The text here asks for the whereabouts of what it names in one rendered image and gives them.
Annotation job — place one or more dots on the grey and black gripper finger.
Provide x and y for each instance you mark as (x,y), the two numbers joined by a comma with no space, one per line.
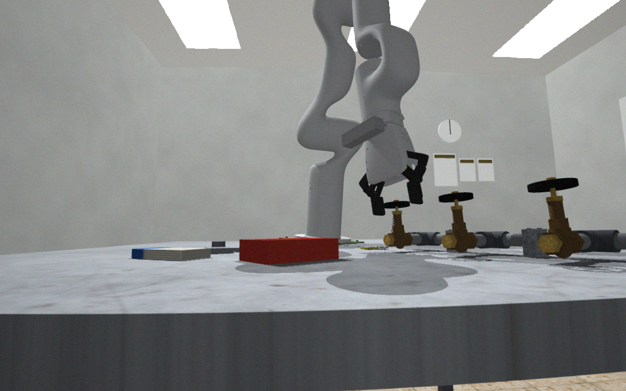
(415,177)
(376,201)

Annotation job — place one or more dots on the dark red rectangular block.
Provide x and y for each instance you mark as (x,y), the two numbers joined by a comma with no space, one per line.
(288,250)

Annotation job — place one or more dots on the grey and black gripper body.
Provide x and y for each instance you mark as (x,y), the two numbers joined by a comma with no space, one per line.
(386,157)

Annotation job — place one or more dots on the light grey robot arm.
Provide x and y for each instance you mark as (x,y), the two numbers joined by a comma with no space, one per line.
(380,85)

